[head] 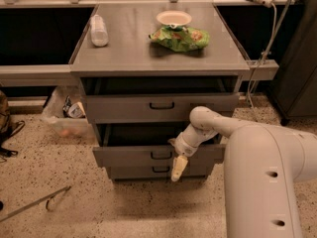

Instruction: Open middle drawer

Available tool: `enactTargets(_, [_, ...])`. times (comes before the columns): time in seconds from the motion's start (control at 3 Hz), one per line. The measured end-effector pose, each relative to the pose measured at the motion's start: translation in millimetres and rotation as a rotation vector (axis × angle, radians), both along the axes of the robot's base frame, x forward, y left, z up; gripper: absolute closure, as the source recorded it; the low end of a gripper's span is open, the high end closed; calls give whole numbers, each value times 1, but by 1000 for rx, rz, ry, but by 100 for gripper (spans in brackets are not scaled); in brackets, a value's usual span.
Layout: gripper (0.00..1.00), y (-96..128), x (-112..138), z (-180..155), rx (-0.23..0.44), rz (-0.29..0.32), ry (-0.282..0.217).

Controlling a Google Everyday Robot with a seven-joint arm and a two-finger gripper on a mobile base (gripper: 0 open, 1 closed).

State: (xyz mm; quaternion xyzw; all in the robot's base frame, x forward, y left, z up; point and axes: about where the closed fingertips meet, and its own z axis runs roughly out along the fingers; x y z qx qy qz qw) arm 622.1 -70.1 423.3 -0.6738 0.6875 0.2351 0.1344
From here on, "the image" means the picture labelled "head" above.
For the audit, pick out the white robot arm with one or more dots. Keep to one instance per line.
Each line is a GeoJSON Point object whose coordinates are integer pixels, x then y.
{"type": "Point", "coordinates": [261, 165]}

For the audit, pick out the dark backpack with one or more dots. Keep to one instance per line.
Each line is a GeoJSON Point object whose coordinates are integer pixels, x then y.
{"type": "Point", "coordinates": [8, 128]}

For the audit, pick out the grey metal rail frame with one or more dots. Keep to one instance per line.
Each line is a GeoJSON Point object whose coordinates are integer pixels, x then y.
{"type": "Point", "coordinates": [33, 70]}

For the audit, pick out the white paper bowl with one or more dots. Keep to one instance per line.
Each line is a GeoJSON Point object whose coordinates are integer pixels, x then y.
{"type": "Point", "coordinates": [174, 19]}

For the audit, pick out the grey bottom drawer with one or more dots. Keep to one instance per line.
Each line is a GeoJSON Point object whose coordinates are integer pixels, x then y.
{"type": "Point", "coordinates": [149, 172]}

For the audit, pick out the grey drawer cabinet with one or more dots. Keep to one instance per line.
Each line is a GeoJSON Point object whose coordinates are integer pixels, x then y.
{"type": "Point", "coordinates": [115, 85]}

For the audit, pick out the dark rolling cabinet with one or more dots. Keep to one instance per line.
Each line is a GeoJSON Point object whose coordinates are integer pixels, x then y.
{"type": "Point", "coordinates": [293, 92]}

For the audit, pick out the metal reacher stick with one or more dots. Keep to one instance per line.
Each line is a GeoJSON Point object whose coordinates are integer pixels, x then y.
{"type": "Point", "coordinates": [34, 203]}

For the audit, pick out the green chip bag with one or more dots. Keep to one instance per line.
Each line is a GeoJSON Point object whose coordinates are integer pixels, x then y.
{"type": "Point", "coordinates": [181, 39]}

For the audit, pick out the clear plastic storage bin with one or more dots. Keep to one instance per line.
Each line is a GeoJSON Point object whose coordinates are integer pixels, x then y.
{"type": "Point", "coordinates": [65, 126]}

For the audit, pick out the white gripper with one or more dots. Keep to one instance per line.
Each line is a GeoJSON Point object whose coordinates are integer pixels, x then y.
{"type": "Point", "coordinates": [182, 147]}

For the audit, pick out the grey top drawer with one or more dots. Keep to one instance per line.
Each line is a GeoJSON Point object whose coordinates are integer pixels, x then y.
{"type": "Point", "coordinates": [144, 108]}

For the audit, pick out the grey drawer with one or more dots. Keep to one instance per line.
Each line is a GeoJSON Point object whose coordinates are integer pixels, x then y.
{"type": "Point", "coordinates": [144, 108]}
{"type": "Point", "coordinates": [137, 144]}
{"type": "Point", "coordinates": [149, 172]}

